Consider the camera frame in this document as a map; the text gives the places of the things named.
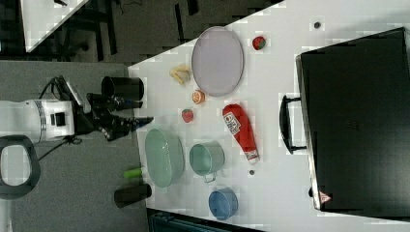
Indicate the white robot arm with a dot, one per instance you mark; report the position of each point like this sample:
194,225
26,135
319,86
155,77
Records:
27,123

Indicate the white background table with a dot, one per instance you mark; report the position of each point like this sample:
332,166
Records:
40,18

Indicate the blue metal cup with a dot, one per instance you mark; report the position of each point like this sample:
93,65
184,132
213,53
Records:
223,203

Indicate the small red plush strawberry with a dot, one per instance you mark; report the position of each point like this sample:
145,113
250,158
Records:
258,42

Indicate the red plush ketchup bottle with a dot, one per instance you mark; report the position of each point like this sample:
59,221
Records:
238,123

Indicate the plush orange slice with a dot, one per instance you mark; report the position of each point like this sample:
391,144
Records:
198,97

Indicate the black cylindrical holder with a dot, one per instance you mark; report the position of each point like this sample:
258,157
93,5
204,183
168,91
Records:
124,87
126,196

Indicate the green plush pear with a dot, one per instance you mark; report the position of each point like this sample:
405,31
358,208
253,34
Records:
133,173

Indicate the plush peeled banana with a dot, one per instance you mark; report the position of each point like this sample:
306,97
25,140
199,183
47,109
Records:
181,74

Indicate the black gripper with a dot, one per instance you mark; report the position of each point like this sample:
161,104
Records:
100,118

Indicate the lilac oval plate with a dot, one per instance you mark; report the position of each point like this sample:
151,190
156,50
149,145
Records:
217,61

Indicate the green metal cup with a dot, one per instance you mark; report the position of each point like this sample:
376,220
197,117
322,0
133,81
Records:
206,159

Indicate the green oval strainer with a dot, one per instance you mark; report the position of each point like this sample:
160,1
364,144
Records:
165,157

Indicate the black toaster oven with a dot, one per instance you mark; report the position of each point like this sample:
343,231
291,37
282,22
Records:
355,100

